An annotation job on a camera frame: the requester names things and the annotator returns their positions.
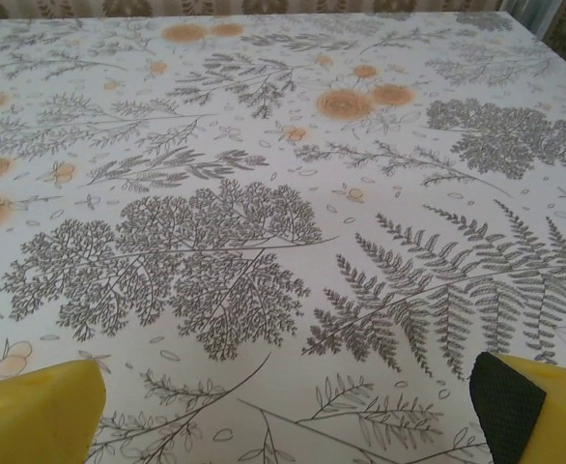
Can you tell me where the aluminium frame upright post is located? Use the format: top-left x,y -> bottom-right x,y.
519,0 -> 550,43

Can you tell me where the floral patterned table cover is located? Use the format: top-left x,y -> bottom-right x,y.
0,4 -> 566,464

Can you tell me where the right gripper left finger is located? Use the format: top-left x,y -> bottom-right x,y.
0,359 -> 108,464

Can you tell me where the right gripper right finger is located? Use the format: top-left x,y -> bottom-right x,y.
467,351 -> 566,464

